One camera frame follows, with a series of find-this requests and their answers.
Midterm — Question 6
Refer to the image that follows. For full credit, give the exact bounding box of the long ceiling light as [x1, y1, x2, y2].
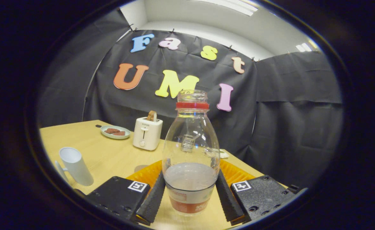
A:
[191, 0, 258, 16]

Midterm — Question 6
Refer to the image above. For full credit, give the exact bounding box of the white toaster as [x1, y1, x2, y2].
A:
[132, 117, 163, 151]

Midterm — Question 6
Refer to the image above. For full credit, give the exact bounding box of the wooden table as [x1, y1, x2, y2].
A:
[39, 120, 287, 230]

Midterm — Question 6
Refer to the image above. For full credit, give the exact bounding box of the light green plate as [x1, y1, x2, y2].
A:
[101, 125, 131, 140]

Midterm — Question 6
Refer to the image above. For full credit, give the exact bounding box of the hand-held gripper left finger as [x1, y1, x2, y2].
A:
[85, 160, 166, 226]

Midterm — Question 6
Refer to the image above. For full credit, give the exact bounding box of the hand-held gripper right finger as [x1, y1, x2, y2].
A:
[215, 160, 307, 226]

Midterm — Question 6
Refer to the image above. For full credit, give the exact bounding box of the small metal wire strainer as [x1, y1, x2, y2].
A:
[181, 134, 201, 152]

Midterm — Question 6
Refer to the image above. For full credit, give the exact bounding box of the white cup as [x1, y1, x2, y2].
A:
[54, 147, 94, 187]

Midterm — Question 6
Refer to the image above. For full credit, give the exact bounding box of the clear plastic juice bottle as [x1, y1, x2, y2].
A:
[162, 90, 221, 217]

